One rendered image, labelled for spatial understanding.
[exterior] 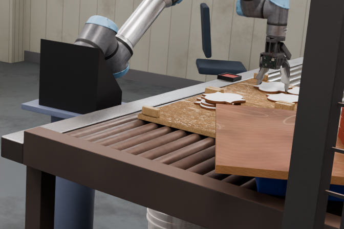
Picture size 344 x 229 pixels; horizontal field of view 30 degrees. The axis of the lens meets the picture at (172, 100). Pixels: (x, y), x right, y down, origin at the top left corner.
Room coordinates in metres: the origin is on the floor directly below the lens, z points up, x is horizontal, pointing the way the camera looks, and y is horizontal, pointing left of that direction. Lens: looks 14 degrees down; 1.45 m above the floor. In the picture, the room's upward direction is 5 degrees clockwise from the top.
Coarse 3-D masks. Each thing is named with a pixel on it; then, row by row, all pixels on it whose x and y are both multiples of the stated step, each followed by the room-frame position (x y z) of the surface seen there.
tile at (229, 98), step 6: (204, 96) 2.08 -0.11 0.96; (210, 96) 2.07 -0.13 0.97; (216, 96) 2.07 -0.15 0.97; (222, 96) 2.08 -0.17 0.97; (228, 96) 2.09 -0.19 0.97; (234, 96) 2.09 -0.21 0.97; (240, 96) 2.10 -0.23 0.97; (216, 102) 2.01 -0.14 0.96; (222, 102) 2.01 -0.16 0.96; (228, 102) 2.01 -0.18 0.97; (234, 102) 2.03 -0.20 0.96; (240, 102) 2.05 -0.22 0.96
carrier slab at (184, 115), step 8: (200, 96) 2.20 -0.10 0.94; (168, 104) 2.04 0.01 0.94; (176, 104) 2.05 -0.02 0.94; (184, 104) 2.06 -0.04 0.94; (192, 104) 2.07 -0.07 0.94; (248, 104) 2.13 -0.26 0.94; (160, 112) 1.93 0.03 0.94; (168, 112) 1.94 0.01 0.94; (176, 112) 1.95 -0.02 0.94; (184, 112) 1.95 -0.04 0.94; (192, 112) 1.96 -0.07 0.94; (200, 112) 1.97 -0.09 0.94; (208, 112) 1.98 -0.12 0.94; (152, 120) 1.87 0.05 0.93; (160, 120) 1.85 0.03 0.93; (168, 120) 1.85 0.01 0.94; (176, 120) 1.86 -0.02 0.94; (184, 120) 1.86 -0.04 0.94; (192, 120) 1.87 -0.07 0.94; (200, 120) 1.88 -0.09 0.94; (208, 120) 1.89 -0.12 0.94; (184, 128) 1.81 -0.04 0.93; (192, 128) 1.79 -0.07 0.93; (200, 128) 1.79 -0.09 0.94; (208, 128) 1.80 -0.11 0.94
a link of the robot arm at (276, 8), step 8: (272, 0) 2.35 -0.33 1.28; (280, 0) 2.34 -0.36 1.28; (288, 0) 2.36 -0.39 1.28; (264, 8) 2.36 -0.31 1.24; (272, 8) 2.35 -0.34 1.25; (280, 8) 2.34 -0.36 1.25; (288, 8) 2.36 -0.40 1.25; (264, 16) 2.37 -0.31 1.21; (272, 16) 2.35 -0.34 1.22; (280, 16) 2.34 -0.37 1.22; (272, 24) 2.35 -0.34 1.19; (280, 24) 2.34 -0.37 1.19
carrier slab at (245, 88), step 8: (248, 80) 2.54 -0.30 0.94; (256, 80) 2.56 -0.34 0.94; (224, 88) 2.35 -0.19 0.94; (232, 88) 2.36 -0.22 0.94; (240, 88) 2.38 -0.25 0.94; (248, 88) 2.39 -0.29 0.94; (256, 88) 2.40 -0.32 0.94; (248, 96) 2.26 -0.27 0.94; (256, 96) 2.27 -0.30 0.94; (264, 96) 2.28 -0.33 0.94; (256, 104) 2.15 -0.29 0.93; (264, 104) 2.15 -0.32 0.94; (272, 104) 2.16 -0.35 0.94; (296, 104) 2.19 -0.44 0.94
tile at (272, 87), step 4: (260, 84) 2.42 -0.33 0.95; (264, 84) 2.42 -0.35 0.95; (268, 84) 2.42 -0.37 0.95; (272, 84) 2.43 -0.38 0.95; (276, 84) 2.43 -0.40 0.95; (280, 84) 2.43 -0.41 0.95; (284, 84) 2.43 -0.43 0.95; (260, 88) 2.36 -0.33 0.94; (264, 88) 2.36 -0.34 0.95; (268, 88) 2.37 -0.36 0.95; (272, 88) 2.37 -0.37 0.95; (276, 88) 2.37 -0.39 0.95; (280, 88) 2.37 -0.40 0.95; (284, 88) 2.37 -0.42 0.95; (288, 88) 2.39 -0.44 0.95; (292, 88) 2.40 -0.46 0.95; (264, 92) 2.34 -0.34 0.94; (268, 92) 2.33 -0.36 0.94; (272, 92) 2.33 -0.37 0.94; (276, 92) 2.34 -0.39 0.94; (280, 92) 2.34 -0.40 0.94; (284, 92) 2.34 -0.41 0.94
